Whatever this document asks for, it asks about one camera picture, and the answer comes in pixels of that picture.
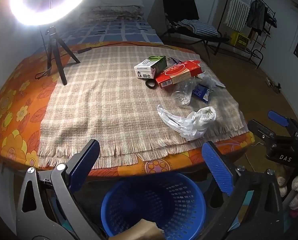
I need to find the folded patterned blanket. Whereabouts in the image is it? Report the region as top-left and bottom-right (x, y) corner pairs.
(79, 4), (144, 23)

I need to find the black clothes rack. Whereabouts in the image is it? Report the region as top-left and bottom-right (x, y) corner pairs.
(216, 0), (277, 68)

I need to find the blue plastic basket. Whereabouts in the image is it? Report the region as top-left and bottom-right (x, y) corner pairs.
(100, 172), (206, 240)

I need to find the striped white towel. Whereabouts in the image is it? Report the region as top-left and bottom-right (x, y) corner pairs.
(225, 0), (254, 32)

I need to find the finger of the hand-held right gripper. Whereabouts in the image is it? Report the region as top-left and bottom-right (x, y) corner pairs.
(247, 119), (278, 143)
(267, 109), (298, 140)

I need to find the clear plastic wrapper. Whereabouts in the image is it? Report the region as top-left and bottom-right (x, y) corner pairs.
(198, 72), (226, 89)

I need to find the white power strip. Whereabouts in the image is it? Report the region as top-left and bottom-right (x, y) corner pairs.
(265, 77), (282, 94)

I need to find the beige plaid blanket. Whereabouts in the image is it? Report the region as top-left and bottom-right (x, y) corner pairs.
(37, 44), (250, 170)

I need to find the black tripod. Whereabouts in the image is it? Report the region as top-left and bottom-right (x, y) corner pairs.
(45, 26), (81, 85)

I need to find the blue snack wrapper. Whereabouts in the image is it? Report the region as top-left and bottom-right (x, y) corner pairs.
(192, 84), (211, 103)

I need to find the white ring light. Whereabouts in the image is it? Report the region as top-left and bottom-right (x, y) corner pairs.
(10, 0), (93, 26)

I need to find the red cardboard box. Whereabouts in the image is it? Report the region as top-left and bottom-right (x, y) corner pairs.
(155, 60), (203, 89)

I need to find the black cable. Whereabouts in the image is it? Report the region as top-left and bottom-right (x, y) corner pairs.
(35, 42), (164, 80)

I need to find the blue patchwork bed sheet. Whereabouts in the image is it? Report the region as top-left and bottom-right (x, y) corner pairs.
(40, 20), (163, 47)

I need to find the beige plush toy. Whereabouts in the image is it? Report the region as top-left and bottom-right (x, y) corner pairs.
(275, 165), (288, 197)

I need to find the dark hanging garment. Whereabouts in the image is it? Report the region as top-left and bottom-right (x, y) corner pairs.
(265, 7), (278, 28)

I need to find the dark jacket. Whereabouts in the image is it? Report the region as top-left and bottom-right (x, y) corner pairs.
(246, 0), (268, 37)

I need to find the black folding chair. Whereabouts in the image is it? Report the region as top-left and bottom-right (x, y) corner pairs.
(161, 0), (231, 64)

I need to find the striped cloth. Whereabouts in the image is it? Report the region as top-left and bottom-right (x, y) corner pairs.
(179, 19), (219, 37)

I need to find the orange floral cloth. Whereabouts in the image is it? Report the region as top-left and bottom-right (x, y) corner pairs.
(0, 41), (255, 178)

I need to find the crumpled white plastic bag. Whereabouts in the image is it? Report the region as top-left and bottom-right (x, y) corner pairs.
(157, 104), (189, 133)

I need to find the yellow crate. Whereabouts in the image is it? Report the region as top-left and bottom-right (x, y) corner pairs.
(230, 31), (251, 50)

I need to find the white paper towel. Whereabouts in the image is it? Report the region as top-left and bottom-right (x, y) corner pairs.
(180, 106), (217, 141)

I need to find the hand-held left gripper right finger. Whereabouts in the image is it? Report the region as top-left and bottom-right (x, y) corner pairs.
(201, 141), (285, 240)

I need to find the crushed clear plastic bottle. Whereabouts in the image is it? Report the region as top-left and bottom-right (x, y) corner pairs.
(171, 79), (198, 107)

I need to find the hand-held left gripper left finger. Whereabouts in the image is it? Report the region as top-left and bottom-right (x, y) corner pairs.
(15, 139), (107, 240)

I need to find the green and white carton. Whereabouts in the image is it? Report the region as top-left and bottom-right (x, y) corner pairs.
(134, 55), (168, 79)

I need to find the brown paper piece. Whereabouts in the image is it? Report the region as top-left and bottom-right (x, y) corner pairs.
(109, 219), (166, 240)

